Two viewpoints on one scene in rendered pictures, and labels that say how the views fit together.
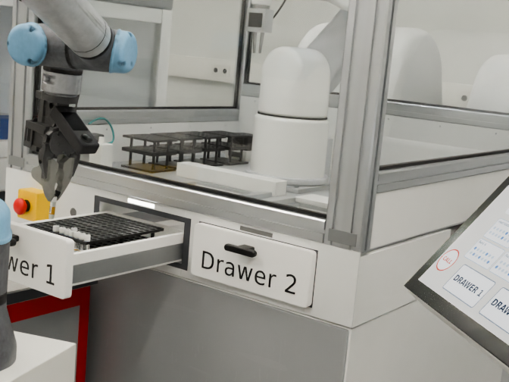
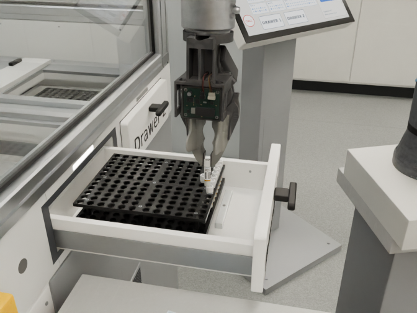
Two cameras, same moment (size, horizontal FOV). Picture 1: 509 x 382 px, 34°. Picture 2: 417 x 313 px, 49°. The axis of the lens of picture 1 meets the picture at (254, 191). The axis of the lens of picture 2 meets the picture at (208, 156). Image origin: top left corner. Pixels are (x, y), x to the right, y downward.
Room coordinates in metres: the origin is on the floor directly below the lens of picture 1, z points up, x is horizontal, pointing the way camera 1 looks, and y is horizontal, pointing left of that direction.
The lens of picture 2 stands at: (1.87, 0.98, 1.32)
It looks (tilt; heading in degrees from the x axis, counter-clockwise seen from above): 29 degrees down; 247
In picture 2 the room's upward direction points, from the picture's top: straight up
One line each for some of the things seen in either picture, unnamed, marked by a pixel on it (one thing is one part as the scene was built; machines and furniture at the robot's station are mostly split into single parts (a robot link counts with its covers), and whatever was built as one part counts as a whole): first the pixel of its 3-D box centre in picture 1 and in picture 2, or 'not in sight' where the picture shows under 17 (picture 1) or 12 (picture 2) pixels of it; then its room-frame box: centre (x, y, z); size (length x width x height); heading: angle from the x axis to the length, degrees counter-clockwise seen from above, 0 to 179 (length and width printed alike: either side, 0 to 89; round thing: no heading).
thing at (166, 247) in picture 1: (98, 242); (150, 199); (1.70, 0.32, 0.86); 0.40 x 0.26 x 0.06; 145
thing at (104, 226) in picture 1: (95, 241); (155, 197); (1.69, 0.32, 0.87); 0.22 x 0.18 x 0.06; 145
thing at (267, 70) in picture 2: not in sight; (272, 139); (0.99, -0.41, 0.51); 0.50 x 0.45 x 1.02; 103
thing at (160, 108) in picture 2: (244, 249); (157, 107); (1.58, 0.01, 0.91); 0.07 x 0.04 x 0.01; 55
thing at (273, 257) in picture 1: (250, 263); (147, 119); (1.61, -0.01, 0.87); 0.29 x 0.02 x 0.11; 55
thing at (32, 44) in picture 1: (46, 45); not in sight; (1.51, 0.40, 1.27); 0.11 x 0.11 x 0.08; 75
